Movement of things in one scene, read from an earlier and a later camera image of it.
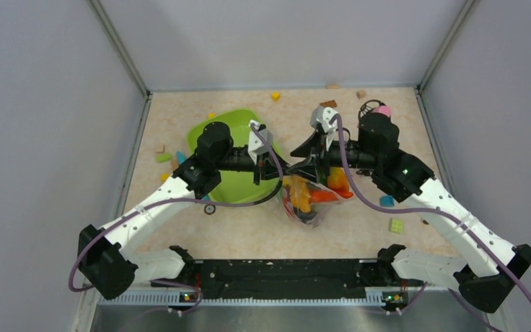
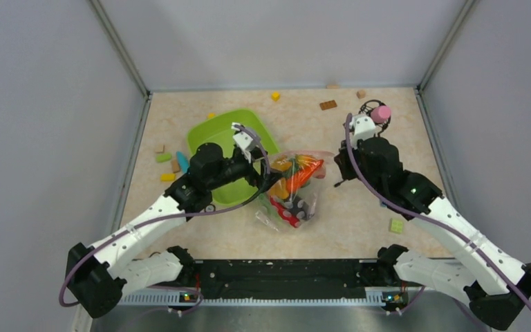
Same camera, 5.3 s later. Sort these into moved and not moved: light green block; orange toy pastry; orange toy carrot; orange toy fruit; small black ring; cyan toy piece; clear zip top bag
Moved: orange toy carrot; orange toy pastry; clear zip top bag; orange toy fruit
Not moved: light green block; cyan toy piece; small black ring
